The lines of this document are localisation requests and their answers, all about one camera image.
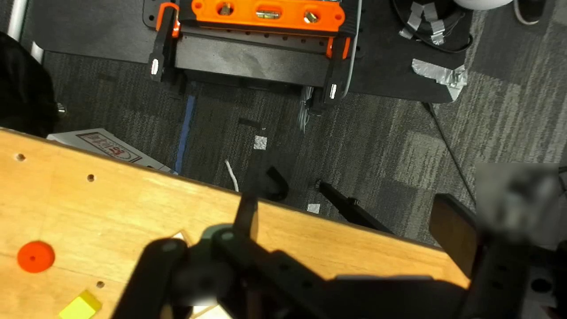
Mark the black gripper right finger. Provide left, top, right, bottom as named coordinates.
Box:
left=429, top=193, right=567, bottom=319

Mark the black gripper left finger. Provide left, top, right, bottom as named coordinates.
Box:
left=112, top=193, right=280, bottom=319

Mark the yellow block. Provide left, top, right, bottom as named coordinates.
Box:
left=57, top=287, right=103, bottom=319

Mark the orange round block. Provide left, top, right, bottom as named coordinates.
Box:
left=16, top=239, right=57, bottom=274

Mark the white round object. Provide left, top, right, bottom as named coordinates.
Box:
left=454, top=0, right=514, bottom=12

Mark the power strip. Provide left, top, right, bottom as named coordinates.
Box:
left=498, top=166, right=547, bottom=228

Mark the black hook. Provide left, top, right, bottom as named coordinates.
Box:
left=253, top=164, right=290, bottom=202

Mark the printed cardboard box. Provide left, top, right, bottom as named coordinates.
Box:
left=44, top=125, right=174, bottom=173

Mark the blue strip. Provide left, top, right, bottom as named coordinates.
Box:
left=174, top=86, right=198, bottom=175

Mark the black bar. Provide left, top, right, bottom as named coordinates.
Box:
left=315, top=177, right=395, bottom=235

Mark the grey tape piece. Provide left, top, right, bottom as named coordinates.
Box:
left=411, top=56, right=469, bottom=102

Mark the orange black clamp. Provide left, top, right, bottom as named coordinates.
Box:
left=310, top=33, right=354, bottom=113
left=147, top=0, right=182, bottom=83

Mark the black fabric object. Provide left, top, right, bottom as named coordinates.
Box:
left=0, top=30, right=60, bottom=138

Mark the black shoe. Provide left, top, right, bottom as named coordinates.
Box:
left=512, top=0, right=556, bottom=26

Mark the orange spirit level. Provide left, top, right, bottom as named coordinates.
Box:
left=189, top=0, right=347, bottom=33

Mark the metal pole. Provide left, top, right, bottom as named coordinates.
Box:
left=5, top=0, right=30, bottom=42

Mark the white cable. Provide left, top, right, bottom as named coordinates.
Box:
left=223, top=157, right=241, bottom=193

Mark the black cable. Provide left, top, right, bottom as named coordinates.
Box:
left=420, top=101, right=492, bottom=228

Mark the black item with grey straps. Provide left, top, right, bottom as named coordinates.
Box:
left=390, top=0, right=475, bottom=53

